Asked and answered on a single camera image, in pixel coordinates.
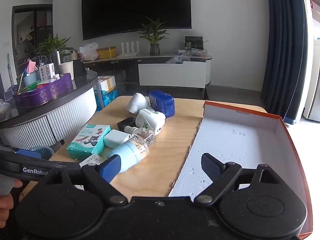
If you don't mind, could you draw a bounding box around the bamboo plant in glass vase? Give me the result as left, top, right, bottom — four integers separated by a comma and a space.
139, 17, 170, 56

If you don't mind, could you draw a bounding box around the orange white cardboard box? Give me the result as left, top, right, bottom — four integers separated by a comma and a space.
169, 101, 313, 240

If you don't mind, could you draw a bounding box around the blue plastic bag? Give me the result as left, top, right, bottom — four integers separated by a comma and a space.
94, 89, 119, 110

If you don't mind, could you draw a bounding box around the crumpled grey bag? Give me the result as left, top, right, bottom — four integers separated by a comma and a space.
165, 56, 192, 64

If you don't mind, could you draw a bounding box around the large white charger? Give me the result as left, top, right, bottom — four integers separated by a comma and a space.
103, 129, 132, 148

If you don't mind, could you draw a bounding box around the person's left hand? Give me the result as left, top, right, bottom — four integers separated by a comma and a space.
0, 179, 23, 230

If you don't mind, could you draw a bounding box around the steel bottle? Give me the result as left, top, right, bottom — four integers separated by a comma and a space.
54, 51, 62, 74

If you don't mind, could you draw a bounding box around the yellow box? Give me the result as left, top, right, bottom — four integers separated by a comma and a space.
97, 46, 117, 59

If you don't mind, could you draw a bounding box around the black stand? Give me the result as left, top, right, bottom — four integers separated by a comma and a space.
72, 59, 87, 79

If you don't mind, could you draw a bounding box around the purple tin box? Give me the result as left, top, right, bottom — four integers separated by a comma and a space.
12, 73, 74, 108

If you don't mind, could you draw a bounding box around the curved ribbed white counter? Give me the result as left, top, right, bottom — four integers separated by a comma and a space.
0, 70, 99, 150

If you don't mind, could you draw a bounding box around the white router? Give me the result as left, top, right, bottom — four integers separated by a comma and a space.
117, 42, 137, 57

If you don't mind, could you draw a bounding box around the small white printed box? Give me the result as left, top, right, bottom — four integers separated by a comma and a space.
79, 154, 104, 170

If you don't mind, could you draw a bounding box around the black green printed box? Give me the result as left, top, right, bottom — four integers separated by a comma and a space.
185, 36, 204, 50

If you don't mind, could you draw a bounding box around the white plug-in heater green label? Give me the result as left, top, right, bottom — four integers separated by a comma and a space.
136, 108, 167, 134

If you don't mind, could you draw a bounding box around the light blue toothpick jar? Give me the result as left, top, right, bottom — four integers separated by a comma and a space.
107, 140, 150, 173

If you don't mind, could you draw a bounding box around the white plastic bag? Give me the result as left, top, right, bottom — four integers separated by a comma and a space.
78, 42, 99, 61

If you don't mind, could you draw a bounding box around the white blue printed box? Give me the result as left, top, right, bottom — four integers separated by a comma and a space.
39, 63, 55, 80

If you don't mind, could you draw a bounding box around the teal bandage box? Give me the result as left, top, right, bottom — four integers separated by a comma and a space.
66, 124, 112, 160

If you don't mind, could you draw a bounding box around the clear plastic organizer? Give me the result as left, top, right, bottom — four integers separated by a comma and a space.
173, 48, 209, 57

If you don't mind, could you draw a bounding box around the green leafy plant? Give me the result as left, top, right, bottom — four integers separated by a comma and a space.
32, 34, 72, 63

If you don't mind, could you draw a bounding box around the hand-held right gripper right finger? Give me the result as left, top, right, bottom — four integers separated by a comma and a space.
194, 153, 279, 207

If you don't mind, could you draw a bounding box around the light blue container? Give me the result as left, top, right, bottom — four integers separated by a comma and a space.
22, 71, 42, 87

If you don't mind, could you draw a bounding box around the clear liquid bottle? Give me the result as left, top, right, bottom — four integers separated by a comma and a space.
124, 126, 156, 147

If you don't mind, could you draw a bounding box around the black charger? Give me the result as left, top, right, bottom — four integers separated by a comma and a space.
117, 117, 137, 132

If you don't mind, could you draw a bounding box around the dark blue curtain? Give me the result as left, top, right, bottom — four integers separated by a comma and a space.
260, 0, 310, 124

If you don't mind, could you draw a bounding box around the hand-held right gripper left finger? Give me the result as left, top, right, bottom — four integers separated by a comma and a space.
49, 154, 129, 207

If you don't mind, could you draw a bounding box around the white television cabinet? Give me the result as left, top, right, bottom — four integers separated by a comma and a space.
82, 54, 213, 89

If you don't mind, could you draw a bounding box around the blue plastic box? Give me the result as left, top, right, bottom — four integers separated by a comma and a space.
149, 89, 175, 118

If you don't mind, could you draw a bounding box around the black television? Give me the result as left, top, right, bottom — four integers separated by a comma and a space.
82, 0, 192, 41

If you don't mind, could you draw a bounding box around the white ribbed plug-in heater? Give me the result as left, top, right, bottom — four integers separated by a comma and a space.
126, 93, 150, 113

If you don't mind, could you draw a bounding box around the white paper cup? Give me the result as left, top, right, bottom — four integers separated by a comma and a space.
58, 60, 75, 80

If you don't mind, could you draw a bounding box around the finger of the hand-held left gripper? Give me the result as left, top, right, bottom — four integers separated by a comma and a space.
0, 144, 43, 163

